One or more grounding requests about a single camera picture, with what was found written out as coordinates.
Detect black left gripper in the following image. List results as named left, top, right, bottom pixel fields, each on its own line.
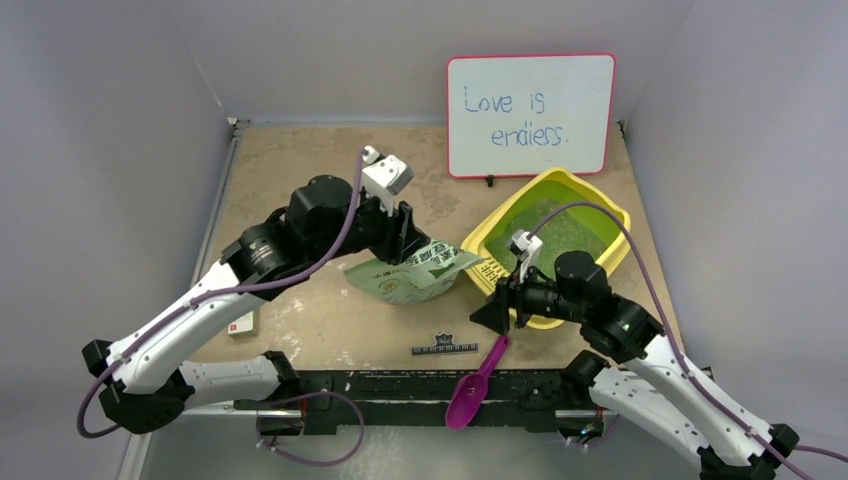
left=310, top=185, right=430, bottom=265

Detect green cat litter bag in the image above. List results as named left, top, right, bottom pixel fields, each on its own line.
left=344, top=240, right=484, bottom=305

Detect purple plastic litter scoop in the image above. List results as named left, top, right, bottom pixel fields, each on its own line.
left=444, top=336, right=511, bottom=430

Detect yellow sifting litter tray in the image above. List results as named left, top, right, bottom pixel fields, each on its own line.
left=461, top=168, right=631, bottom=298

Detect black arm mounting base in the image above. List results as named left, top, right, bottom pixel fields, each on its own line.
left=234, top=367, right=615, bottom=442

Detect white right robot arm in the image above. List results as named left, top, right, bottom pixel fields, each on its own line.
left=470, top=251, right=799, bottom=479

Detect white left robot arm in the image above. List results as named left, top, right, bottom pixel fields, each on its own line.
left=82, top=169, right=428, bottom=434

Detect green cat litter granules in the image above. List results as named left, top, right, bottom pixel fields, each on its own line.
left=484, top=198, right=609, bottom=277

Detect pink framed whiteboard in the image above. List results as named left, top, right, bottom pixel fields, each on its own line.
left=446, top=52, right=617, bottom=178

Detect small white red card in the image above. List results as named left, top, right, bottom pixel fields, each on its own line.
left=226, top=310, right=259, bottom=338

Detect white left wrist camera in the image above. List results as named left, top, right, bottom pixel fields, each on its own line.
left=361, top=145, right=415, bottom=217

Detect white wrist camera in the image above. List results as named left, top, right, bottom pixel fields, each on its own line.
left=361, top=145, right=415, bottom=217
left=507, top=229, right=543, bottom=283

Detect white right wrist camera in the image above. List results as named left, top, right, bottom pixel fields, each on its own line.
left=507, top=229, right=543, bottom=283

